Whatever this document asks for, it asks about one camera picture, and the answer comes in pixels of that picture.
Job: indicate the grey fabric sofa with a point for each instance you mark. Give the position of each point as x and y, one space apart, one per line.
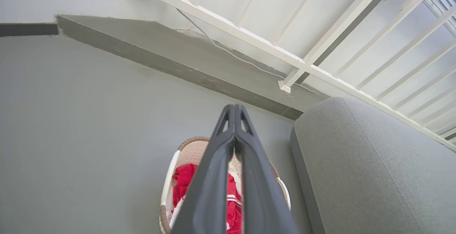
367 170

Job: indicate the red shirt with white trim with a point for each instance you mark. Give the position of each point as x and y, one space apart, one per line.
183 180

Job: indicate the raised concrete step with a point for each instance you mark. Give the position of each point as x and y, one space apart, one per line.
171 52

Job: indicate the black baseboard strip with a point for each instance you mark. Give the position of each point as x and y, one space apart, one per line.
28 30

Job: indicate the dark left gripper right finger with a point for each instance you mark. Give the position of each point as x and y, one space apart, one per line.
260 194

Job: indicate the white window blinds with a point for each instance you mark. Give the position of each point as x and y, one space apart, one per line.
443 2

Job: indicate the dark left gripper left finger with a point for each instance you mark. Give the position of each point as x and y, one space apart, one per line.
208 191

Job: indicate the cream perforated laundry basket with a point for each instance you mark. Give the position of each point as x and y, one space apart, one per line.
188 152

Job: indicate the white garment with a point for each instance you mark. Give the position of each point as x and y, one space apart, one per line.
176 215

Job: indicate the white metal railing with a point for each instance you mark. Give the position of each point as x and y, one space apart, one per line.
249 38

